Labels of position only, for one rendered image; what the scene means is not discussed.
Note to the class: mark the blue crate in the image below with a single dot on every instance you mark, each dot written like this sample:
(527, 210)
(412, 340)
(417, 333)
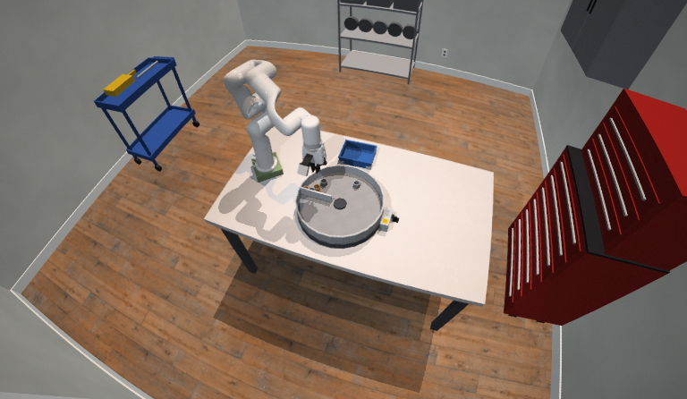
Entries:
(353, 150)

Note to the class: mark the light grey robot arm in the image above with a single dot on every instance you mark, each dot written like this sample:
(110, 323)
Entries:
(264, 101)

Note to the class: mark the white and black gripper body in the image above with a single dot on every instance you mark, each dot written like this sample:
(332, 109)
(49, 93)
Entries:
(318, 154)

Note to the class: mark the grey round turntable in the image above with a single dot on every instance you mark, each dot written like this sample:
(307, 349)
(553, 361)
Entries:
(340, 209)

